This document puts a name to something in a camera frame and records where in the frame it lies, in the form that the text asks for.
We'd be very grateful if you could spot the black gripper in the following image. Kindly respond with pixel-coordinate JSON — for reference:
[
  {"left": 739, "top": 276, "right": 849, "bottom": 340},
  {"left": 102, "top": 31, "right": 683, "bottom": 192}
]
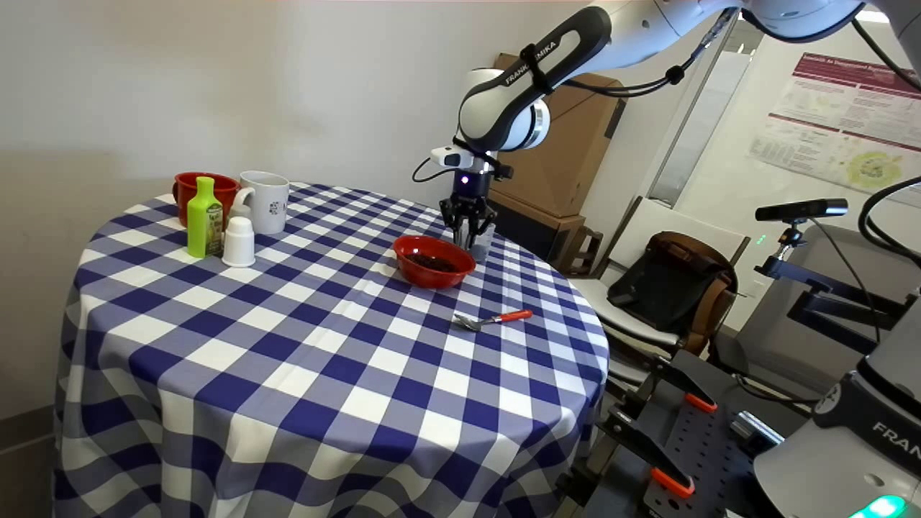
[{"left": 431, "top": 143, "right": 509, "bottom": 257}]

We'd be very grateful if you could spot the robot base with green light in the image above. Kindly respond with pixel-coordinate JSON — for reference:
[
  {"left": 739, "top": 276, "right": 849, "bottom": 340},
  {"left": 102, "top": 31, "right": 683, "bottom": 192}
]
[{"left": 754, "top": 303, "right": 921, "bottom": 518}]

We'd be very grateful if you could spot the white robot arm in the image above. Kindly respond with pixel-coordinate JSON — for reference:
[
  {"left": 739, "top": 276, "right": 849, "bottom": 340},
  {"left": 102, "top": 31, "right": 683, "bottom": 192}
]
[{"left": 440, "top": 0, "right": 921, "bottom": 251}]

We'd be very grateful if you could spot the red bowl with coffee beans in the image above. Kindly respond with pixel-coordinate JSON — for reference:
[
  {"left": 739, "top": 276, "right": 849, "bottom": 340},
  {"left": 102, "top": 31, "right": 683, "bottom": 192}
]
[{"left": 393, "top": 237, "right": 475, "bottom": 288}]

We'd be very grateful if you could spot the black low cabinet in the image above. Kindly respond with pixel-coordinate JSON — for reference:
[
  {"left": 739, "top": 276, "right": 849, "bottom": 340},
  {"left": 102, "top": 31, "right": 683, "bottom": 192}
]
[{"left": 486, "top": 198, "right": 601, "bottom": 276}]

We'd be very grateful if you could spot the large cardboard box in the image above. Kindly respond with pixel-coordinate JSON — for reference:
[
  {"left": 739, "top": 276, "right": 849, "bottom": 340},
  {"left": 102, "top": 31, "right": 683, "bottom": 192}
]
[{"left": 489, "top": 76, "right": 624, "bottom": 219}]

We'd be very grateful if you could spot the blue white checkered tablecloth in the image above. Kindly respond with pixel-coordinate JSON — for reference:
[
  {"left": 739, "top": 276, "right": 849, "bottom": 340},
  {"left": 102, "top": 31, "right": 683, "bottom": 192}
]
[{"left": 52, "top": 185, "right": 607, "bottom": 518}]

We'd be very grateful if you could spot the white mug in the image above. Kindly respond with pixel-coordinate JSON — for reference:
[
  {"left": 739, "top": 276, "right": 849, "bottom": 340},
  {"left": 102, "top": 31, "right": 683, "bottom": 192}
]
[{"left": 234, "top": 176, "right": 288, "bottom": 237}]

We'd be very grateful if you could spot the small white plastic cup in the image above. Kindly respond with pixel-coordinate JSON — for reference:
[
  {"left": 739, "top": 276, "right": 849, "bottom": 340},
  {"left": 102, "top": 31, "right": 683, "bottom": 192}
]
[{"left": 223, "top": 217, "right": 257, "bottom": 265}]

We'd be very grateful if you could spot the green bottle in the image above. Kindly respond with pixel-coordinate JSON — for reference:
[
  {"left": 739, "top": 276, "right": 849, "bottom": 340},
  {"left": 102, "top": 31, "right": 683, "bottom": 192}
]
[{"left": 188, "top": 176, "right": 223, "bottom": 260}]

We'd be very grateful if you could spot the red mug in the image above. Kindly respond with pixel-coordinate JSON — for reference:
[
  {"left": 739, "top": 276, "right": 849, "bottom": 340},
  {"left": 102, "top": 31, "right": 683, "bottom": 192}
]
[{"left": 171, "top": 170, "right": 244, "bottom": 231}]

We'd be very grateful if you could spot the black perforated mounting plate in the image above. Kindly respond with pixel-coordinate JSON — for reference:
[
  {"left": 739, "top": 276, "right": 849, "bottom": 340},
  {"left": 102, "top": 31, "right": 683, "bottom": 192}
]
[{"left": 593, "top": 352, "right": 803, "bottom": 518}]

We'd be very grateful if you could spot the spoon with red handle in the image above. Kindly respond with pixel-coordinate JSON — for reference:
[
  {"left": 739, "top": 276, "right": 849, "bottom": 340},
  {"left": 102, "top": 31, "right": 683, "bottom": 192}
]
[{"left": 452, "top": 307, "right": 532, "bottom": 332}]

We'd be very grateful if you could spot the black camera on tripod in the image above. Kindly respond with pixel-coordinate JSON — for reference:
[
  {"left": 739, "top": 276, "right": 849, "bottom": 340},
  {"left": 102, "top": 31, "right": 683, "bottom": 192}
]
[{"left": 754, "top": 198, "right": 849, "bottom": 260}]

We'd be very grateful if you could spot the wall poster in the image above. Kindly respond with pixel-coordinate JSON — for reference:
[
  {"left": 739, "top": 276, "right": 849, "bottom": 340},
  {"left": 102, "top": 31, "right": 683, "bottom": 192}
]
[{"left": 752, "top": 52, "right": 921, "bottom": 192}]

